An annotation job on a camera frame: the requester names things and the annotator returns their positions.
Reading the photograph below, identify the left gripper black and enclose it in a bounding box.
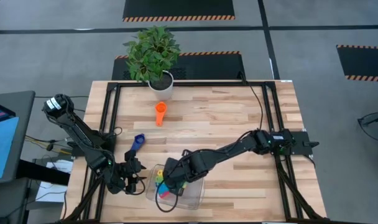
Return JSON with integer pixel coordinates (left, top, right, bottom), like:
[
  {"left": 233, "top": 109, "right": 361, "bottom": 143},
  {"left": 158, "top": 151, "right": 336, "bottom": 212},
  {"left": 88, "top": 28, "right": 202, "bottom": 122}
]
[{"left": 114, "top": 151, "right": 147, "bottom": 186}]

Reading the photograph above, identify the clear plastic basket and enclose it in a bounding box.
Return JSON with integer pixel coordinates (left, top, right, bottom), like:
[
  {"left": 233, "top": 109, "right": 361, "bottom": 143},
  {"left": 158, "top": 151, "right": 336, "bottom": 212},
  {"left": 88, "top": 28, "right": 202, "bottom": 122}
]
[{"left": 145, "top": 164, "right": 206, "bottom": 211}]

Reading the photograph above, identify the small dark blue measuring cup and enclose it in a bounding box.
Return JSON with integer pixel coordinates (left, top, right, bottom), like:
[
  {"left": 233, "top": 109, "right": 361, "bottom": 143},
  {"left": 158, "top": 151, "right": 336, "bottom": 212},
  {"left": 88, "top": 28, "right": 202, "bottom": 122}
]
[{"left": 130, "top": 133, "right": 145, "bottom": 152}]

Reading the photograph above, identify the orange measuring cup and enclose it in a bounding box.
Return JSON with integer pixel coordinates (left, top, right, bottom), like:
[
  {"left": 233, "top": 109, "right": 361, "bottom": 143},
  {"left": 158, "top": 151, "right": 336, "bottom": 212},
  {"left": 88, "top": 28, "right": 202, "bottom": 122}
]
[{"left": 154, "top": 101, "right": 168, "bottom": 128}]

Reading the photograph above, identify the white paper sheet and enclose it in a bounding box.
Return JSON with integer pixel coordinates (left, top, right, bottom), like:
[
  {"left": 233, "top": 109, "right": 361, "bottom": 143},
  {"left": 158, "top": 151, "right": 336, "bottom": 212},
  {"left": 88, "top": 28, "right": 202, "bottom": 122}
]
[{"left": 35, "top": 160, "right": 74, "bottom": 203}]

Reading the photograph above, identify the black beam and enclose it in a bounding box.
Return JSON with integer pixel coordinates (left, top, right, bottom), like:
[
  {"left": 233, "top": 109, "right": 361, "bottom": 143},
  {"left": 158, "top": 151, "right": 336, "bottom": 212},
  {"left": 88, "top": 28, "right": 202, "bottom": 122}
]
[{"left": 16, "top": 159, "right": 71, "bottom": 187}]

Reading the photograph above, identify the black floor mat striped edge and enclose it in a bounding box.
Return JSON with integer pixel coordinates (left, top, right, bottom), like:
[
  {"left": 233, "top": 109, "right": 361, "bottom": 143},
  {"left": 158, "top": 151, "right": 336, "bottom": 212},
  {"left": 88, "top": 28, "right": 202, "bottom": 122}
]
[
  {"left": 122, "top": 0, "right": 236, "bottom": 22},
  {"left": 111, "top": 51, "right": 246, "bottom": 81},
  {"left": 336, "top": 44, "right": 378, "bottom": 83}
]

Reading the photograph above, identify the green plant in white pot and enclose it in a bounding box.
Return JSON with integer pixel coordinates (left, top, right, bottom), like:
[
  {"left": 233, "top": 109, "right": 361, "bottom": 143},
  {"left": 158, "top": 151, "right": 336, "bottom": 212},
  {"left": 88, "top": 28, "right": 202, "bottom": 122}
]
[{"left": 122, "top": 25, "right": 182, "bottom": 101}]

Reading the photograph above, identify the grey side desk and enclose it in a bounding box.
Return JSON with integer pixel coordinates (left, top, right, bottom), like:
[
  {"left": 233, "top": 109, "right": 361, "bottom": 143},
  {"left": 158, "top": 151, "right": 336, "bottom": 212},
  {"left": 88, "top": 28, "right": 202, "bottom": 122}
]
[{"left": 0, "top": 90, "right": 36, "bottom": 185}]

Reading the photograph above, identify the dark grey cabinet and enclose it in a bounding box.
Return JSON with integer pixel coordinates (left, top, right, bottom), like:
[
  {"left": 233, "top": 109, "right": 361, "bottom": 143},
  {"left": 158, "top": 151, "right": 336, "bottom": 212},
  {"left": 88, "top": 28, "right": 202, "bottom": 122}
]
[{"left": 0, "top": 177, "right": 30, "bottom": 224}]

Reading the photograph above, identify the blue sheet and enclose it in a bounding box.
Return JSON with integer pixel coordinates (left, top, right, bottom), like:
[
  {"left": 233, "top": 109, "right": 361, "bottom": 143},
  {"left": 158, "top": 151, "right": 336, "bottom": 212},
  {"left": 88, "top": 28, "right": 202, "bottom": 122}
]
[{"left": 0, "top": 116, "right": 20, "bottom": 180}]

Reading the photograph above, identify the left camera cable loop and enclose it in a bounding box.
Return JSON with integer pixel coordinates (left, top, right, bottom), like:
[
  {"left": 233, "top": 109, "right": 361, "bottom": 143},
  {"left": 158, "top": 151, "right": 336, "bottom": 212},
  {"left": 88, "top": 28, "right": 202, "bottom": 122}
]
[{"left": 125, "top": 161, "right": 147, "bottom": 196}]

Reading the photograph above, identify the camera cable loop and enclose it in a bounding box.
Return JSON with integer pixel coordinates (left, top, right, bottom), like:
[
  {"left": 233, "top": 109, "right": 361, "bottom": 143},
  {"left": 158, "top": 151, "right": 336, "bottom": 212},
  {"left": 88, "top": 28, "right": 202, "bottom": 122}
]
[
  {"left": 125, "top": 161, "right": 147, "bottom": 196},
  {"left": 154, "top": 183, "right": 180, "bottom": 213}
]

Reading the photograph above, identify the right camera cable loop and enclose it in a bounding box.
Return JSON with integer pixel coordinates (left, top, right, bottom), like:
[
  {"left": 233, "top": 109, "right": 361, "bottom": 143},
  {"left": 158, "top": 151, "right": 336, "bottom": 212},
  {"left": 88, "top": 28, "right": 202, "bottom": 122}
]
[{"left": 154, "top": 183, "right": 180, "bottom": 213}]

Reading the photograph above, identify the black metal table frame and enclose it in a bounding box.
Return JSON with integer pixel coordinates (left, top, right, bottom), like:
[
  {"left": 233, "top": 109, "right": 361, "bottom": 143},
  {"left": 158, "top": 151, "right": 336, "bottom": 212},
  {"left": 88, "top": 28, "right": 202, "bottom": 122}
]
[{"left": 61, "top": 80, "right": 330, "bottom": 224}]

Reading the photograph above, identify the black power cable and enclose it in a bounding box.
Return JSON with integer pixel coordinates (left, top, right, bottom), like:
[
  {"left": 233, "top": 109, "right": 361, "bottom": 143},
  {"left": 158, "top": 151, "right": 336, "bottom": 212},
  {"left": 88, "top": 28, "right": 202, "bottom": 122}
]
[{"left": 238, "top": 71, "right": 264, "bottom": 131}]

